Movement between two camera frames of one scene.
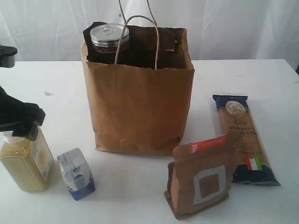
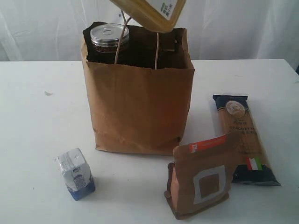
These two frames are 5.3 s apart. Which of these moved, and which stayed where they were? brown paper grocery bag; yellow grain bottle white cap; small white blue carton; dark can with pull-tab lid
Moved: yellow grain bottle white cap
Stayed: brown paper grocery bag; dark can with pull-tab lid; small white blue carton
